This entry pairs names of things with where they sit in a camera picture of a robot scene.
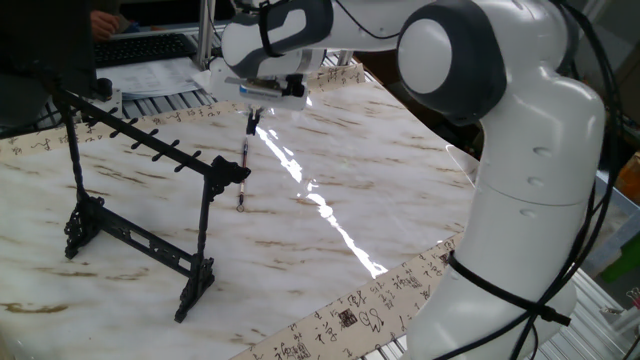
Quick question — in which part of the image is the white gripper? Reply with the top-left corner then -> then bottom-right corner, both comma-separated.
192,57 -> 309,136

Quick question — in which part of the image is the brown calligraphy brush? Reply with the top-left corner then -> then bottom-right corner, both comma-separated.
236,137 -> 250,213

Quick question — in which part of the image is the black carved pen rack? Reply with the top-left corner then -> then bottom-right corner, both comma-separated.
52,87 -> 253,324

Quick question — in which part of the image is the bare operator hand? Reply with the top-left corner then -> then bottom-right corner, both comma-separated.
89,9 -> 121,42

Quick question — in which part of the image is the glossy marble pattern sheet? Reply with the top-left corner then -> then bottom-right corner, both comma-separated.
0,82 -> 485,360

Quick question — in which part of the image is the white paper stack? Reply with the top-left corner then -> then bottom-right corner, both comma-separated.
95,57 -> 214,101

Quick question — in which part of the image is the black keyboard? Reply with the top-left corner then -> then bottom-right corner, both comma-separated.
93,32 -> 199,69

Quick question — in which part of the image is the black knob on white base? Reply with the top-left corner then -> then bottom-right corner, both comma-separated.
89,77 -> 124,119

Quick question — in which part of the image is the black monitor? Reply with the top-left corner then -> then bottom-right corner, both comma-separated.
0,0 -> 97,141

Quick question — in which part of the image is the orange box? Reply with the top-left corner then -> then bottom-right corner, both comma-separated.
614,152 -> 640,204

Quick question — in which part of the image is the green object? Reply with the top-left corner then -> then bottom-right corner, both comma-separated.
599,234 -> 640,284

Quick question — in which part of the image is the silver camera with blue cap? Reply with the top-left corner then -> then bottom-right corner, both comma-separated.
224,75 -> 287,99

